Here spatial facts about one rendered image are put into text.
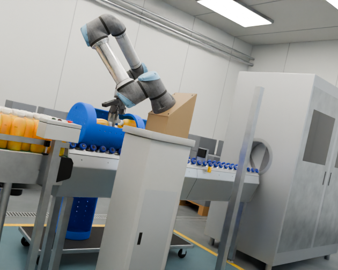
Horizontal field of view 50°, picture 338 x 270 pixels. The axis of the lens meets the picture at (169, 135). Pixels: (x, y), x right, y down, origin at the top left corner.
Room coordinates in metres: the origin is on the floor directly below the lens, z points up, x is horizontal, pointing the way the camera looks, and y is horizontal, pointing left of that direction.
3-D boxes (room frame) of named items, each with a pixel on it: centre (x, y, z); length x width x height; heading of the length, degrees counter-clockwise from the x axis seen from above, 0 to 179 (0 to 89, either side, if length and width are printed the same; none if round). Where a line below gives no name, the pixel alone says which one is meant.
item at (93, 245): (3.23, 0.29, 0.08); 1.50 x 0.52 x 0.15; 128
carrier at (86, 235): (3.04, 0.61, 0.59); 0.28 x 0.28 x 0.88
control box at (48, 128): (1.96, 0.58, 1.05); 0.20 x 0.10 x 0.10; 134
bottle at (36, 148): (2.02, 0.70, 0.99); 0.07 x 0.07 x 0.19
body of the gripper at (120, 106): (2.48, 0.38, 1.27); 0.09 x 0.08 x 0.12; 134
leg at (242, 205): (3.67, -0.88, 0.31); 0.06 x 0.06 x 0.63; 44
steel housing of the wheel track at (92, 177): (3.04, -0.12, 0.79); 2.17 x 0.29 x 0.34; 134
